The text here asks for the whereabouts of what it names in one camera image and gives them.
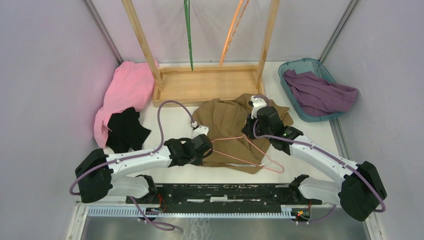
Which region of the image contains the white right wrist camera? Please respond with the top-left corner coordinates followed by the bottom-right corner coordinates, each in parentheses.
top-left (249, 94), bottom-right (270, 119)

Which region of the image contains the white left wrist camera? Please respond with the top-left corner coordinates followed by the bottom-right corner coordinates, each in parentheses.
top-left (191, 121), bottom-right (209, 139)

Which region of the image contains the green hanger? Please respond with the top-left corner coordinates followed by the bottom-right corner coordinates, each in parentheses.
top-left (183, 0), bottom-right (194, 71)

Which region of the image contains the purple garment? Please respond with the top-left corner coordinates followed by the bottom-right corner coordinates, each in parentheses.
top-left (283, 70), bottom-right (359, 117)

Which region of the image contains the wooden clothes rack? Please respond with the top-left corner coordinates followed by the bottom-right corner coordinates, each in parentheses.
top-left (122, 0), bottom-right (280, 107)

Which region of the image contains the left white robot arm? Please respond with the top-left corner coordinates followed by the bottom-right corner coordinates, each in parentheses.
top-left (72, 134), bottom-right (213, 204)

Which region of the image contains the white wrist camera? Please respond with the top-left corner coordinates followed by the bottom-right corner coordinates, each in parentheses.
top-left (249, 94), bottom-right (270, 119)
top-left (191, 121), bottom-right (209, 139)

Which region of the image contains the pink garment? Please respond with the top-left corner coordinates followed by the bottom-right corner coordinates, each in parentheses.
top-left (93, 61), bottom-right (155, 148)

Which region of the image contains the orange wavy hanger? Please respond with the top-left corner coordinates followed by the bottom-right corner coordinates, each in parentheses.
top-left (218, 0), bottom-right (250, 66)

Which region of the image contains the teal plastic bin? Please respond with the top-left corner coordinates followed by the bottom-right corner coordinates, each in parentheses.
top-left (277, 57), bottom-right (358, 123)

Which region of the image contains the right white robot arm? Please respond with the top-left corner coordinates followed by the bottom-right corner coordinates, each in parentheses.
top-left (242, 106), bottom-right (387, 222)

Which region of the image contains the tan brown pleated skirt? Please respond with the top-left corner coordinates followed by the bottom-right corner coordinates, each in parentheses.
top-left (191, 93), bottom-right (295, 175)

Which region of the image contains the black garment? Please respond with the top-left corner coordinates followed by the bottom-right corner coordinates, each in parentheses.
top-left (106, 107), bottom-right (151, 153)

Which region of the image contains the pink thin hanger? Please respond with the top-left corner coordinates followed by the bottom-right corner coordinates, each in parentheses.
top-left (204, 135), bottom-right (285, 174)

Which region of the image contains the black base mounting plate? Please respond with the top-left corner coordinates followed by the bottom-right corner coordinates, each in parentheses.
top-left (136, 183), bottom-right (322, 214)

